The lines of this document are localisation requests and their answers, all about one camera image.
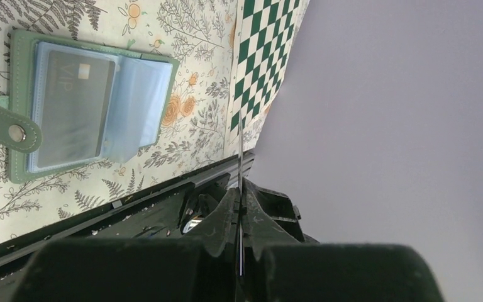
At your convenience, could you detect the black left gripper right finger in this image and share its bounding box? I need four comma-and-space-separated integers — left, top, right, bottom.
242, 180, 443, 301

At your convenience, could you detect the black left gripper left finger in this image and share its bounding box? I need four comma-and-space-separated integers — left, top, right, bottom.
11, 189, 240, 301

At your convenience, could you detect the dark credit card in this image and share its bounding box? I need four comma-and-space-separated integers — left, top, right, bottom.
32, 50, 116, 170
237, 113, 244, 277

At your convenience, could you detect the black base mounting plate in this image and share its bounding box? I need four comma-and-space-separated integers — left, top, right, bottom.
0, 150, 319, 293

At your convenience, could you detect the green white chessboard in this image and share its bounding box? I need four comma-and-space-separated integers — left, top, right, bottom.
224, 0, 309, 156

